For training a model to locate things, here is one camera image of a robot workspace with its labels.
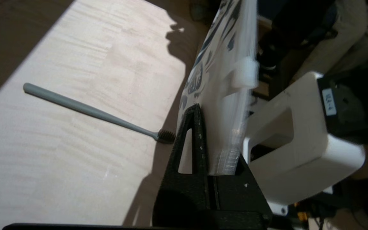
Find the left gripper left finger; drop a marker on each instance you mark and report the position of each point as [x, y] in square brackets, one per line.
[190, 191]

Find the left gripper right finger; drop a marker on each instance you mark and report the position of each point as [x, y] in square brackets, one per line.
[248, 198]

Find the white blue-patterned zip pouch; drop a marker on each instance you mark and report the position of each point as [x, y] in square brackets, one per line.
[222, 48]

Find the grey toothbrush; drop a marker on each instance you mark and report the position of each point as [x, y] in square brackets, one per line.
[85, 108]

